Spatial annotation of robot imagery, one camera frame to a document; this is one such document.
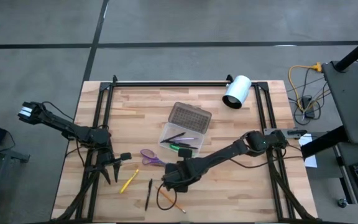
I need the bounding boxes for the yellow highlighter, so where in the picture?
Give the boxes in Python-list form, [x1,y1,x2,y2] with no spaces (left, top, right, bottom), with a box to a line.
[119,169,140,194]

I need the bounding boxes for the clear plastic supply box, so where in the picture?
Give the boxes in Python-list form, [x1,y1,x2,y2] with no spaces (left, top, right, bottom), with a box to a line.
[157,122,205,156]

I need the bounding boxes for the yellow extension cord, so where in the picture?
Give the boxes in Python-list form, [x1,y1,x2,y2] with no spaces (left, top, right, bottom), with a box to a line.
[288,63,323,113]

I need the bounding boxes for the orange pencil with eraser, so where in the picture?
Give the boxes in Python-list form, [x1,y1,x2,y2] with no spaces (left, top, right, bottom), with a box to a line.
[154,185,187,214]

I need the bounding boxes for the white paper sheet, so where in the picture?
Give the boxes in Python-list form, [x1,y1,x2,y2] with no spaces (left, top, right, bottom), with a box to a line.
[298,133,318,169]

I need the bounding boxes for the white desk lamp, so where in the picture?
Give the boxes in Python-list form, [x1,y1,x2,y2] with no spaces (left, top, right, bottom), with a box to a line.
[221,74,253,110]

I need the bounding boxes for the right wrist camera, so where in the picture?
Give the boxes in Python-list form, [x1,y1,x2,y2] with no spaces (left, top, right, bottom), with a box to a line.
[178,148,193,159]

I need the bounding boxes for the black power adapter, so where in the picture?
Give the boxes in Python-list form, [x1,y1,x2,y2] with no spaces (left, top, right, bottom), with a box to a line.
[301,96,316,119]

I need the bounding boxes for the grey metal bracket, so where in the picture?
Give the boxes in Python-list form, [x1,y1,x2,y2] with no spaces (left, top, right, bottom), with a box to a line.
[263,128,308,139]

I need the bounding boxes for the clear studded box lid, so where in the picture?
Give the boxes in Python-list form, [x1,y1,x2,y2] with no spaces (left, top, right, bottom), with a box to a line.
[167,101,213,135]

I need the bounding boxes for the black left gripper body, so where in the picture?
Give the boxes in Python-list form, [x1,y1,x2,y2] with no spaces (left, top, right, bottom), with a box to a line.
[95,151,124,172]

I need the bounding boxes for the black aluminium table frame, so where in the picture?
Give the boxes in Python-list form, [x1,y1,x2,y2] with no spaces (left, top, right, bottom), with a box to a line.
[51,74,319,223]

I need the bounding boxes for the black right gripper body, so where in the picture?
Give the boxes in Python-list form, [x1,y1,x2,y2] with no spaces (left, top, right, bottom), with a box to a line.
[162,157,205,193]

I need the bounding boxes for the black side table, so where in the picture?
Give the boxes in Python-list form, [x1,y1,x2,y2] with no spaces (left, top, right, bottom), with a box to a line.
[300,29,358,223]

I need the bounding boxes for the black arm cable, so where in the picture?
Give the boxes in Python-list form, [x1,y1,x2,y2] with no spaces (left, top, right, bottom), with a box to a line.
[155,182,178,211]

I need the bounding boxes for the purple-handled scissors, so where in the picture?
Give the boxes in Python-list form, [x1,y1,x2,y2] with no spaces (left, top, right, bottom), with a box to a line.
[140,149,167,166]

